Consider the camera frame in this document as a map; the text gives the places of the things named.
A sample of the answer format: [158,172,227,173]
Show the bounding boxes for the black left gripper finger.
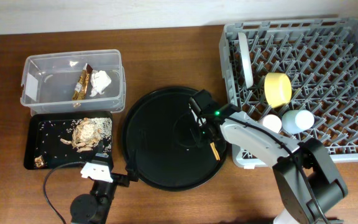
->
[93,141,108,165]
[124,150,139,184]

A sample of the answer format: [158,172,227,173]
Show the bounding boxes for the food scraps pile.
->
[31,118,112,169]

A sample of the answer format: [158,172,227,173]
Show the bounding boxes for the pink cup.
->
[258,114,282,133]

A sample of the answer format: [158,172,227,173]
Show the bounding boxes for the gold snack wrapper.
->
[72,63,93,101]

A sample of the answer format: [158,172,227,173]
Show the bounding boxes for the white tissue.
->
[90,70,111,97]

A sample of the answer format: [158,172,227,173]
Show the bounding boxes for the grey ceramic plate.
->
[238,32,254,89]

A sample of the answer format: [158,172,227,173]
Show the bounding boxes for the yellow bowl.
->
[264,73,292,108]

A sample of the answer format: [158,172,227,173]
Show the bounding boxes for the light blue cup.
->
[282,110,314,134]

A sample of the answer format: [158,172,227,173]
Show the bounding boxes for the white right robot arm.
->
[191,104,348,224]

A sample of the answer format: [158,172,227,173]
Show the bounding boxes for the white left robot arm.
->
[70,151,139,223]

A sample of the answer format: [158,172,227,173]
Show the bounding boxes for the black rectangular waste tray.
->
[24,111,112,170]

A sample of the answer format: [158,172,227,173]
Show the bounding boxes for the clear plastic waste bin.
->
[21,49,126,114]

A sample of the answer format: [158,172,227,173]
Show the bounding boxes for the grey plastic dishwasher rack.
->
[219,18,358,163]

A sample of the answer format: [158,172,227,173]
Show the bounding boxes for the round black serving tray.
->
[121,86,227,191]

